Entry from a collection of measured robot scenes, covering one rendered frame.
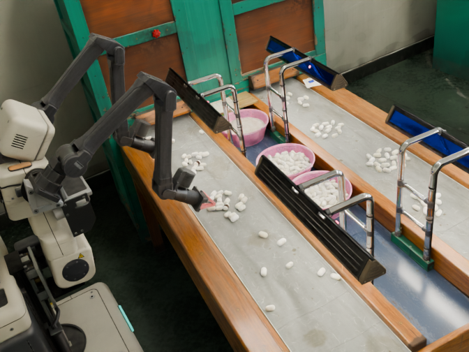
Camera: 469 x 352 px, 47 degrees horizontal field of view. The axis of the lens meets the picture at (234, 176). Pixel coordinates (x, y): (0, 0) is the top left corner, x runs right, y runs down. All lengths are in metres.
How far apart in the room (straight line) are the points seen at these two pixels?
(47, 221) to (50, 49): 1.63
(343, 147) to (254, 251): 0.77
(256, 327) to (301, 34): 1.89
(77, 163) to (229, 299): 0.67
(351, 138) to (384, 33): 2.43
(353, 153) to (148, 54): 1.14
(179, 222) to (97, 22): 1.07
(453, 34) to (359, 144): 2.38
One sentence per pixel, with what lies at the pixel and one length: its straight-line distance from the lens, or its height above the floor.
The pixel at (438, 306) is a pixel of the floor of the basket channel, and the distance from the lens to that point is 1.92.
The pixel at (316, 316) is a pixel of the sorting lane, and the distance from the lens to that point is 1.79.
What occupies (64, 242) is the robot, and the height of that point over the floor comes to 0.87.
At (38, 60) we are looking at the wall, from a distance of 3.52.
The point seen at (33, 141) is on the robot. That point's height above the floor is 1.29.
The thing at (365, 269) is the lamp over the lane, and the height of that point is 1.09.
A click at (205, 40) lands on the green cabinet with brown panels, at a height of 1.12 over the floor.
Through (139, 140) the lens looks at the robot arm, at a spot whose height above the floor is 0.98.
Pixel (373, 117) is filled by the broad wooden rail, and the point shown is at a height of 0.76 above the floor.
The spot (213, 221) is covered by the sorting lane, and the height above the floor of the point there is 0.74.
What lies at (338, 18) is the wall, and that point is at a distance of 4.53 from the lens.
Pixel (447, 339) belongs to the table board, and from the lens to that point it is 1.76.
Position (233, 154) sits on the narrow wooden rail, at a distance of 2.53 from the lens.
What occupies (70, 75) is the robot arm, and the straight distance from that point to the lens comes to 2.17.
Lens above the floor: 2.11
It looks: 34 degrees down
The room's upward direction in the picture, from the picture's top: 10 degrees counter-clockwise
